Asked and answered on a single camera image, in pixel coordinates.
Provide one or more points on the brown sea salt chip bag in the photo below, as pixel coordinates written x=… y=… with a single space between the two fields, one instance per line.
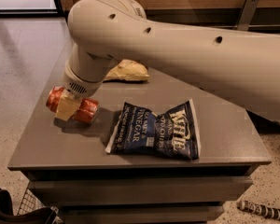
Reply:
x=128 y=70

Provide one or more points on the blue Kettle vinegar chip bag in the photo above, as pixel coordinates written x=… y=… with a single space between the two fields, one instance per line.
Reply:
x=173 y=134

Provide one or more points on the right metal bracket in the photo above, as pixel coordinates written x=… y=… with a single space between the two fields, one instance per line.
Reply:
x=246 y=15

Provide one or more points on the wire mesh basket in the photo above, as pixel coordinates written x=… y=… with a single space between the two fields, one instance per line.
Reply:
x=29 y=203

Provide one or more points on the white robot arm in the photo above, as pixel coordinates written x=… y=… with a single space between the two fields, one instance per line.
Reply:
x=241 y=67

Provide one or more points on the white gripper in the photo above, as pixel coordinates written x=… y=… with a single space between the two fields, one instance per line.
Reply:
x=78 y=87

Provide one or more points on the black patterned cylinder on floor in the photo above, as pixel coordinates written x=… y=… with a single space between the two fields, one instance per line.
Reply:
x=259 y=209

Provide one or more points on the grey cabinet with drawers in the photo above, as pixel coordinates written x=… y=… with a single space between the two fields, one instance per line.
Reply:
x=67 y=166

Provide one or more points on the red Coca-Cola can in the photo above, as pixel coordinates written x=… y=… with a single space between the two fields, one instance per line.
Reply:
x=86 y=112

